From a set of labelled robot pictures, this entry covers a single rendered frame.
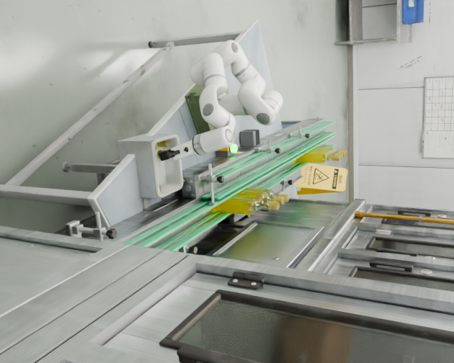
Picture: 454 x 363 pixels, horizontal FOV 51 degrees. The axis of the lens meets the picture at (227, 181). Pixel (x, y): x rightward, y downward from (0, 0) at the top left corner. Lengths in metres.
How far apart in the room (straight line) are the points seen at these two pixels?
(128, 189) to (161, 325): 1.09
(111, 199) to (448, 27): 6.41
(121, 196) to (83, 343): 1.11
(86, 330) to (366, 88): 7.23
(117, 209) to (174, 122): 0.48
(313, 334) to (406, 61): 7.04
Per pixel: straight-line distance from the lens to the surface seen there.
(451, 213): 2.47
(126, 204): 1.81
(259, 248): 1.91
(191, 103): 2.12
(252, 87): 1.97
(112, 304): 0.82
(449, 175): 7.80
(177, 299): 0.84
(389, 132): 7.77
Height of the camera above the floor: 1.91
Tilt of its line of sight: 28 degrees down
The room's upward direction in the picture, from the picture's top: 93 degrees clockwise
